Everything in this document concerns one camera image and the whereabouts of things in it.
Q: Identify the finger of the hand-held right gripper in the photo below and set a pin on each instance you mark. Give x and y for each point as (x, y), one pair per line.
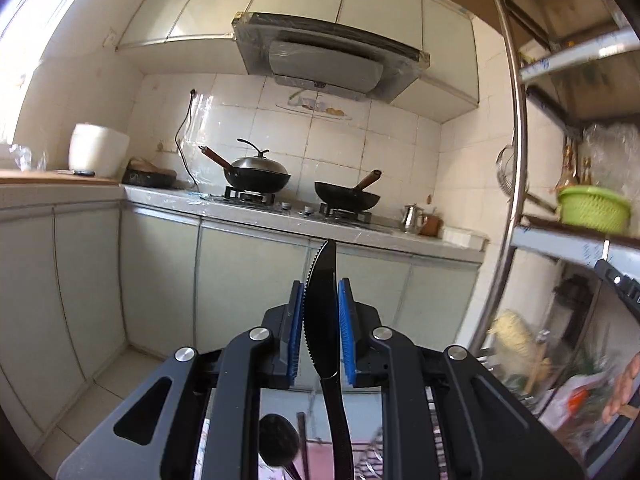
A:
(617, 280)

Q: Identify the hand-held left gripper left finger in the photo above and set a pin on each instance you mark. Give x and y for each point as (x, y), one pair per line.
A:
(296, 330)

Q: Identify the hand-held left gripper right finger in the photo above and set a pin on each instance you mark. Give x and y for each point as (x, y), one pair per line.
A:
(346, 330)

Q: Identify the black plastic knife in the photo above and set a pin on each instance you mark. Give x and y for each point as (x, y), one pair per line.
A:
(322, 310)

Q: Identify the black plastic spoon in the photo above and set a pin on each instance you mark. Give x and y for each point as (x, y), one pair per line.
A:
(277, 437)

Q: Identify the person's right hand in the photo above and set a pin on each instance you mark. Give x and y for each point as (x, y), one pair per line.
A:
(625, 385)

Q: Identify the white and orange plastic bag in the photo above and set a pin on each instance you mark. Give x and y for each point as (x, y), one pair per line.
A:
(575, 400)

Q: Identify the green plastic colander basket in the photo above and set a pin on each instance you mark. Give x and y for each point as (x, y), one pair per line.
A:
(595, 210)

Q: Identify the brown glass bottle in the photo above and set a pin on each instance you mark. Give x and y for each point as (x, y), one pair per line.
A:
(570, 175)

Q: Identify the clear bag of food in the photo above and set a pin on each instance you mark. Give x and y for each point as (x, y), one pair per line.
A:
(515, 335)

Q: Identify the grey kitchen countertop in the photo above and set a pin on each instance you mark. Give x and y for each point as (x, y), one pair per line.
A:
(250, 217)

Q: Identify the gas stove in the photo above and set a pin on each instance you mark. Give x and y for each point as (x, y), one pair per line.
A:
(295, 205)

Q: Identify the steel kettle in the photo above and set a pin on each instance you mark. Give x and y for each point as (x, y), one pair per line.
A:
(412, 220)

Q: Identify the clear plastic bag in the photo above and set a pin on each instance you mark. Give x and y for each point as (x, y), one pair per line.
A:
(615, 150)

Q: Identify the black open wok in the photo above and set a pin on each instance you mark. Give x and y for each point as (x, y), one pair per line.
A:
(345, 197)

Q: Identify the brown pot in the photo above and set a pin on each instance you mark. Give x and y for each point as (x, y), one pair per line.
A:
(432, 226)

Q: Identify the white rectangular container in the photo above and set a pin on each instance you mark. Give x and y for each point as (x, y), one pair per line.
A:
(460, 237)

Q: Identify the pale green kitchen cabinets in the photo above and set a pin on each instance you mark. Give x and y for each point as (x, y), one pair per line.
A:
(160, 270)

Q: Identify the metal strainer ladle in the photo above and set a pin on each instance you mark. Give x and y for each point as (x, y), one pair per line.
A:
(505, 170)

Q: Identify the black wok with lid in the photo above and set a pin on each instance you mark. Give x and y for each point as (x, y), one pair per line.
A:
(257, 172)

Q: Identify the steel shelf rack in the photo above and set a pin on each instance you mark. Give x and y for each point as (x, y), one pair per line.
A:
(517, 135)

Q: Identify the dark kitchen appliance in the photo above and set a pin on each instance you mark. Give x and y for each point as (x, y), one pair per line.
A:
(150, 177)

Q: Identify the white rice cooker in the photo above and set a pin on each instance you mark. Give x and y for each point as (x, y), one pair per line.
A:
(97, 150)

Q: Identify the grey range hood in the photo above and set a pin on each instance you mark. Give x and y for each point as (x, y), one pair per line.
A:
(325, 60)

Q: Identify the wooden cutting board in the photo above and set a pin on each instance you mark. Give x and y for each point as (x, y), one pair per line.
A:
(40, 175)

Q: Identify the crumpled clear plastic wrap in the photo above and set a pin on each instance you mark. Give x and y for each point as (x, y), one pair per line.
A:
(27, 157)

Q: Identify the bright window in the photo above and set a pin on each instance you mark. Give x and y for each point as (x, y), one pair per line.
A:
(30, 60)

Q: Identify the decorated wall tile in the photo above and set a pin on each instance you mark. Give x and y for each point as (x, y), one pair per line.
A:
(315, 106)

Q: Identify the pale upper wall cabinets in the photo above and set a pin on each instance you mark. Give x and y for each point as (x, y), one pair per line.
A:
(225, 5)

